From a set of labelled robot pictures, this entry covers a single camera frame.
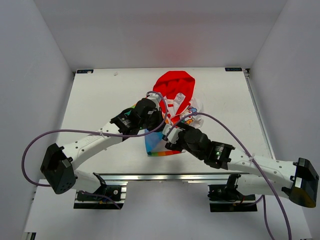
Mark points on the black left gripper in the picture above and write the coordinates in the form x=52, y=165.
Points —
x=158, y=113

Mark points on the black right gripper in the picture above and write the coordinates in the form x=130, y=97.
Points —
x=176, y=146

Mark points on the red rainbow children's jacket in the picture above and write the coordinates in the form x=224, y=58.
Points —
x=177, y=89

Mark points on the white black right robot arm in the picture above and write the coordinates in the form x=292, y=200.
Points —
x=296, y=181

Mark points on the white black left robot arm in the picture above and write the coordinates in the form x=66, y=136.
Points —
x=60, y=164

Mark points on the blue left table label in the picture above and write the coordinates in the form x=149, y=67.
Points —
x=84, y=71

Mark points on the blue table label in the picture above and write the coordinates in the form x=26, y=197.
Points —
x=84, y=71
x=233, y=69

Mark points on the blue right table label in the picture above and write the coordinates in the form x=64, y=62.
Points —
x=233, y=69

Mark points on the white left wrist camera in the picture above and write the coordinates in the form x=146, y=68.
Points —
x=154, y=96

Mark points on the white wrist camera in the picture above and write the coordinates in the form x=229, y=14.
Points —
x=154, y=96
x=171, y=134

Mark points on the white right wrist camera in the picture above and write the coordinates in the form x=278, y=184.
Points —
x=171, y=134

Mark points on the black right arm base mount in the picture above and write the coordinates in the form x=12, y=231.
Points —
x=225, y=198

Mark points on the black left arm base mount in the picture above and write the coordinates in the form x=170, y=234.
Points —
x=96, y=194

